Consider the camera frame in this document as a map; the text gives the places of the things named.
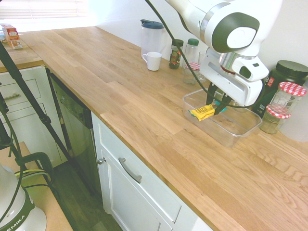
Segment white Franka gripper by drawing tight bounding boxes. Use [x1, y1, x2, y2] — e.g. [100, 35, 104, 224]
[200, 47, 264, 116]

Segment yellow protein bar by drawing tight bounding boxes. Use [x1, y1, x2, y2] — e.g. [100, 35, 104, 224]
[188, 101, 228, 123]

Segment clear plastic rectangular container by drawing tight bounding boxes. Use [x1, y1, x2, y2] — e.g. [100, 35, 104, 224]
[182, 88, 263, 148]

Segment empty jar red checked lid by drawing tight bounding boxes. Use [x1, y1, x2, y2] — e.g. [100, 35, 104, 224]
[183, 62, 201, 86]

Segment clear drinking glass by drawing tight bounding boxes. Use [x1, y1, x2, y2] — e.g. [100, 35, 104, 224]
[197, 51, 208, 83]

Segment clear bottle with green lid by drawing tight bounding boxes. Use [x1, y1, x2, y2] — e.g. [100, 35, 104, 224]
[183, 38, 200, 69]

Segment spice jar with dark lid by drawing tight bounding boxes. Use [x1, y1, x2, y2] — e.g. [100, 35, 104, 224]
[168, 38, 184, 70]

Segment powder jar red checked lid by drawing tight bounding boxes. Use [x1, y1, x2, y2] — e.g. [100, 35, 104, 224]
[259, 105, 292, 135]

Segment large jar red checked lid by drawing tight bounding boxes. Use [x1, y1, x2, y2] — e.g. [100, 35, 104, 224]
[268, 81, 308, 116]

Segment white ceramic mug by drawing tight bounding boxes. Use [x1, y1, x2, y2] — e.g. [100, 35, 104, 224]
[141, 51, 163, 72]

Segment large black supplement tub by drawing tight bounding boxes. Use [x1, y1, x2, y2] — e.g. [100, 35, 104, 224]
[252, 60, 308, 119]

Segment clear pitcher with blue lid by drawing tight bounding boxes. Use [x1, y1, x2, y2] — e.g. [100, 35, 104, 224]
[140, 19, 167, 60]

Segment stainless steel dishwasher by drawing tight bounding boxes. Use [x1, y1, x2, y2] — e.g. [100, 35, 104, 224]
[46, 68, 97, 170]

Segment black table clamp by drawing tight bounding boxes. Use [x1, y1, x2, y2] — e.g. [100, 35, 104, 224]
[9, 151, 54, 194]

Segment white window blinds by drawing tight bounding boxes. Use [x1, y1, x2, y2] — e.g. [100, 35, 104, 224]
[0, 0, 88, 20]

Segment orange and white carton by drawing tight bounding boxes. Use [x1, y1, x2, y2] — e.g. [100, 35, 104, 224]
[0, 23, 24, 51]

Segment white cabinet with bar handle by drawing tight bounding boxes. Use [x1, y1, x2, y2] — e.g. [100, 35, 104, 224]
[90, 111, 212, 231]

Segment black camera tripod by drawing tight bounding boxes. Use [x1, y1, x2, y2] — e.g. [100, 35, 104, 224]
[0, 40, 97, 196]

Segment dark green base cable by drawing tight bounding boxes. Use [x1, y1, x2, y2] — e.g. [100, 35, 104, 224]
[0, 115, 25, 223]

